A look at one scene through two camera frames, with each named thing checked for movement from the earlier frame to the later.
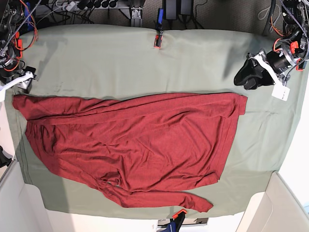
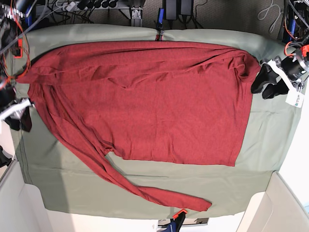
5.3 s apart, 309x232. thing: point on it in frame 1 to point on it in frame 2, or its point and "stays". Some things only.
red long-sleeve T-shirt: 123,144 to 180,102
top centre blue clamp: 159,36 stays
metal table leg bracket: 136,21 stays
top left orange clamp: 18,46 stays
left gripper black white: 23,82 to 16,111
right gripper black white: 277,62 to 293,69
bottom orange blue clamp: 175,222 stays
